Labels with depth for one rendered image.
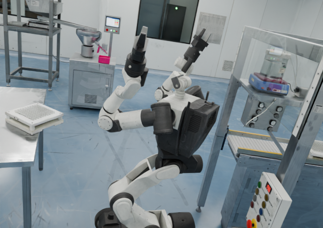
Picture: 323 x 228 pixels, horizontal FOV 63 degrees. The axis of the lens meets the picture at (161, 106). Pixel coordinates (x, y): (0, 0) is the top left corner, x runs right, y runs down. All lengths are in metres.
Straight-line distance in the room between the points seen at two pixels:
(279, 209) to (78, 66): 3.25
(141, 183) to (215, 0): 5.78
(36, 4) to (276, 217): 4.29
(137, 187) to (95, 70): 2.51
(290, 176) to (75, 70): 3.22
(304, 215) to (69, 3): 5.87
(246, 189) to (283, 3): 6.05
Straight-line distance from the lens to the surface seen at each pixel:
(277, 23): 7.63
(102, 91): 3.94
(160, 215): 2.01
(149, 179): 1.56
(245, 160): 1.96
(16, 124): 1.85
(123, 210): 1.64
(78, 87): 3.95
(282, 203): 1.12
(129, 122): 1.30
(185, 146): 1.42
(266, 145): 2.16
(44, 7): 4.67
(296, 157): 1.17
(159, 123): 1.23
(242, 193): 2.18
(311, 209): 2.50
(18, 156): 1.58
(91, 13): 6.58
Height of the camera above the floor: 1.67
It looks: 21 degrees down
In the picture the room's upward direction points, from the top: 10 degrees clockwise
